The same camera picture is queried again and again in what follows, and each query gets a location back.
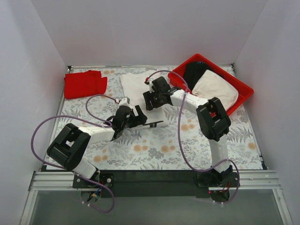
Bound black t shirt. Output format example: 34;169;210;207
183;61;214;91

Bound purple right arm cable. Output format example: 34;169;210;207
144;70;241;205

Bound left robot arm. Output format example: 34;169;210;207
47;105;163;188

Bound floral table mat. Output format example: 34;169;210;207
52;67;263;170

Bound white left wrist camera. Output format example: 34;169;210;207
118;97;130;108

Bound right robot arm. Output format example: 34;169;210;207
143;76;233;187

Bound white t shirt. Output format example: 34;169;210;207
120;70;169;127

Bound red plastic bin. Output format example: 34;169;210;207
173;53;254;116

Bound cream folded t shirt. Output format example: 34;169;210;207
192;70;239;111

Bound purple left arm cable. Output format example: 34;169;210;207
31;95;116;213

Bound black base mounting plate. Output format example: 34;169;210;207
72;170;240;197

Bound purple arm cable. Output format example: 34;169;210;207
31;95;116;213
144;70;241;205

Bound red folded t shirt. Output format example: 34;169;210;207
64;70;108;99

